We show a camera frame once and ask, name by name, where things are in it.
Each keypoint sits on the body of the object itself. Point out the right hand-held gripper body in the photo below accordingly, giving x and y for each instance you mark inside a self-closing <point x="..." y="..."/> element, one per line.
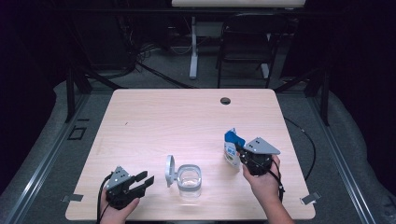
<point x="260" y="151"/>

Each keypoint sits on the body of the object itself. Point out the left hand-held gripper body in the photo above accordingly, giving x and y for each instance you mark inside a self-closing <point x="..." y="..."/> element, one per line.
<point x="116" y="180"/>

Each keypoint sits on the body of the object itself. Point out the clear jar with white lid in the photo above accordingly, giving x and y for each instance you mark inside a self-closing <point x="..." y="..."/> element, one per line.
<point x="188" y="182"/>

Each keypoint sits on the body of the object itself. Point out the person's left hand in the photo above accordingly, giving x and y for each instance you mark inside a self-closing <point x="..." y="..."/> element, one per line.
<point x="116" y="214"/>

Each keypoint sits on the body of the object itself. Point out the person's right hand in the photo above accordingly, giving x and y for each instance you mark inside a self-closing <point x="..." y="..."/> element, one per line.
<point x="264" y="185"/>

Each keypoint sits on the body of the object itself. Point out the grey tape tab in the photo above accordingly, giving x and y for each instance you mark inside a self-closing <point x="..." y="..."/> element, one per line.
<point x="310" y="198"/>
<point x="73" y="197"/>

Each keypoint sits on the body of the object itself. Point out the black metal stand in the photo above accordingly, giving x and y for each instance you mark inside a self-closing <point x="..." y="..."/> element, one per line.
<point x="70" y="93"/>
<point x="325" y="99"/>

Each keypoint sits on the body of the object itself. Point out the black folding chair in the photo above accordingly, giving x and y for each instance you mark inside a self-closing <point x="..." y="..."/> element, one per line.
<point x="249" y="37"/>

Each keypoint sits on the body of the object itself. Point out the white desk leg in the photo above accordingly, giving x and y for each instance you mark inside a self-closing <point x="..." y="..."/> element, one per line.
<point x="194" y="46"/>

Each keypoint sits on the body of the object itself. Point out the white desk top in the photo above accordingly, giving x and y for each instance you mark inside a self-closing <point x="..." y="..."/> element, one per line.
<point x="236" y="3"/>

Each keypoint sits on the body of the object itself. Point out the aluminium floor rail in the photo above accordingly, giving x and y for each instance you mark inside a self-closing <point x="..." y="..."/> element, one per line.
<point x="43" y="165"/>
<point x="342" y="168"/>

